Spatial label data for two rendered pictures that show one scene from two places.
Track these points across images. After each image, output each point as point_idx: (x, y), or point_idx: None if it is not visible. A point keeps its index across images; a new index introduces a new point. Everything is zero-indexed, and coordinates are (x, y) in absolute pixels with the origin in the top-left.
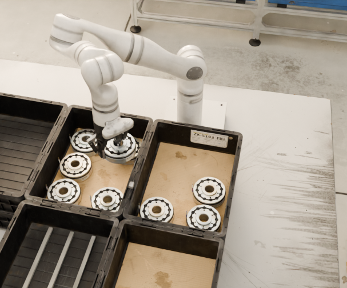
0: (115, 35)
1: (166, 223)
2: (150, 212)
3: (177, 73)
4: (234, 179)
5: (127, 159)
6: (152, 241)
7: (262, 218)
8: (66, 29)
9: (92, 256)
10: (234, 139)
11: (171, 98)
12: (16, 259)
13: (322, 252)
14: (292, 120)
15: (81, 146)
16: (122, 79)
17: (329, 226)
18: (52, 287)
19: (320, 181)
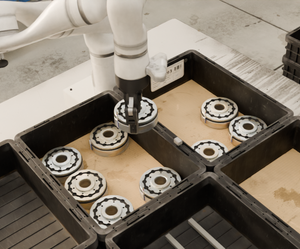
0: (43, 4)
1: (246, 140)
2: (208, 157)
3: (105, 25)
4: (237, 77)
5: (157, 117)
6: (241, 174)
7: None
8: (4, 14)
9: (211, 234)
10: (188, 59)
11: (66, 90)
12: None
13: None
14: (171, 46)
15: (66, 168)
16: None
17: (293, 86)
18: None
19: (247, 66)
